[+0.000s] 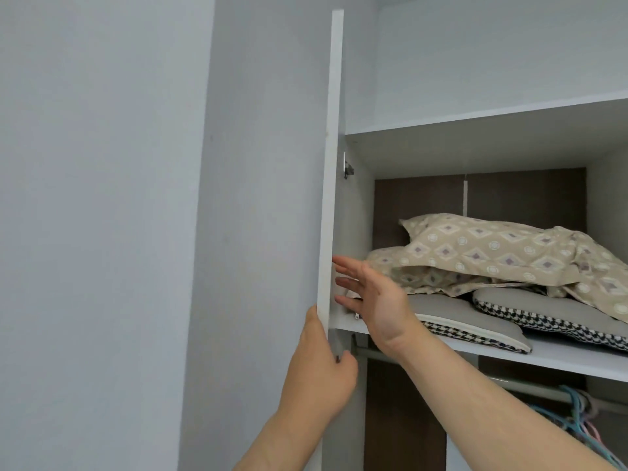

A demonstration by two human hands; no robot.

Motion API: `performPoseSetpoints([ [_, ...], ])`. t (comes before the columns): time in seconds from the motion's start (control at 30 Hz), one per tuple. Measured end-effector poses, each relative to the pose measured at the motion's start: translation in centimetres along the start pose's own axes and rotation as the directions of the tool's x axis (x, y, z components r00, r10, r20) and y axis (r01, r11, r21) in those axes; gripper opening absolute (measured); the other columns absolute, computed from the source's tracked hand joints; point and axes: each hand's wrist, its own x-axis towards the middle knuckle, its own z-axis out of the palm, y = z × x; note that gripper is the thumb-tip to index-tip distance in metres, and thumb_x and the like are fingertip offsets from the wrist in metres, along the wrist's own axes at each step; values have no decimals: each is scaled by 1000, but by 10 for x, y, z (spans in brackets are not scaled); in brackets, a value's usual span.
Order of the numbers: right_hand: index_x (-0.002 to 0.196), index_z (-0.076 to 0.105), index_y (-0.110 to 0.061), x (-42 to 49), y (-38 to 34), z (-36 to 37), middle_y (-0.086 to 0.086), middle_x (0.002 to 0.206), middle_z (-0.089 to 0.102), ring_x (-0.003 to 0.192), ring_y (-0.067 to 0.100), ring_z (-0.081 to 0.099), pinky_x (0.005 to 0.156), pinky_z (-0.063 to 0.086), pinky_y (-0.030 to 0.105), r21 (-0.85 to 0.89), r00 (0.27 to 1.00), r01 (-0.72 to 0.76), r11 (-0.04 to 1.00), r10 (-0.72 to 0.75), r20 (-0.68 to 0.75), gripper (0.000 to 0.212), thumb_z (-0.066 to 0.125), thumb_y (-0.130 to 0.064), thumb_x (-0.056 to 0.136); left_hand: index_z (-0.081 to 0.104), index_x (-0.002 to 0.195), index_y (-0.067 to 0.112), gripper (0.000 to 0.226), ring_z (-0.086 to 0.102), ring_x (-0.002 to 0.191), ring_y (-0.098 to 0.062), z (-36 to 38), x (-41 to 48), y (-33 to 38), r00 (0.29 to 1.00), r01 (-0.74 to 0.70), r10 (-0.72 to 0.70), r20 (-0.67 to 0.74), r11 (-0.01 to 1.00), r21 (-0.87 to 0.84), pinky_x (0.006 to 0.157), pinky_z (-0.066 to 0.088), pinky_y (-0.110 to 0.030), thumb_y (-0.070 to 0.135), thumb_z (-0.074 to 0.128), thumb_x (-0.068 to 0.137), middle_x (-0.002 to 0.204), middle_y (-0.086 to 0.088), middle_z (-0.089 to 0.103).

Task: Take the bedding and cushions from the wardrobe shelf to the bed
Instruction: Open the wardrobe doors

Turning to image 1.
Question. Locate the person's right hand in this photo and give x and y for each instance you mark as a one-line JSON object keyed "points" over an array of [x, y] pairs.
{"points": [[385, 313]]}

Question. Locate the grey houndstooth cushion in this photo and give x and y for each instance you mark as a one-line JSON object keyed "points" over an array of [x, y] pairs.
{"points": [[441, 313], [539, 309]]}

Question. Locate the white wardrobe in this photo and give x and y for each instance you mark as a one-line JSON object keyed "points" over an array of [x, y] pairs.
{"points": [[490, 147]]}

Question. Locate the person's left hand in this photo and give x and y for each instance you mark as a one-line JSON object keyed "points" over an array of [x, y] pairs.
{"points": [[319, 382]]}

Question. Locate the beige diamond patterned pillow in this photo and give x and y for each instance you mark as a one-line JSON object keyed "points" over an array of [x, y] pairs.
{"points": [[422, 279], [490, 245]]}

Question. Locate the metal door hinge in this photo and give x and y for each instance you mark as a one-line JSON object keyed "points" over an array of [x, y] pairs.
{"points": [[348, 167]]}

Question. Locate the person's right forearm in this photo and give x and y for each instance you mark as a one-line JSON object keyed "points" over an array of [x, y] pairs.
{"points": [[490, 421]]}

